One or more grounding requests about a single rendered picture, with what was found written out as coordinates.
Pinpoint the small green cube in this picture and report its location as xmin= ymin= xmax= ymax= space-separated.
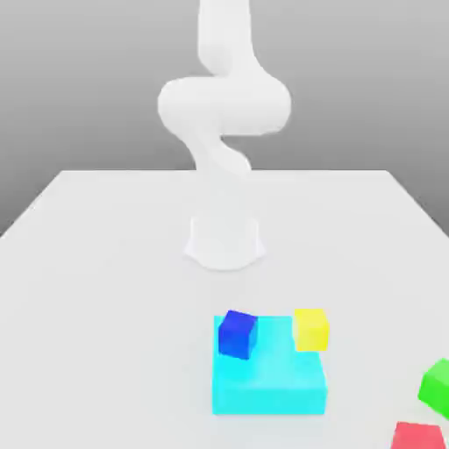
xmin=417 ymin=357 xmax=449 ymax=421

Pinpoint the small red cube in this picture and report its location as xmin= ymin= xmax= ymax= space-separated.
xmin=389 ymin=421 xmax=448 ymax=449

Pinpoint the large cyan box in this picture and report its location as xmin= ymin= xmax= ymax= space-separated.
xmin=210 ymin=314 xmax=329 ymax=417

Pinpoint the small blue cube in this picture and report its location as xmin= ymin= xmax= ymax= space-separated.
xmin=217 ymin=309 xmax=260 ymax=361

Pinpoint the small yellow cube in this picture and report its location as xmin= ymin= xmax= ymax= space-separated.
xmin=293 ymin=307 xmax=331 ymax=353

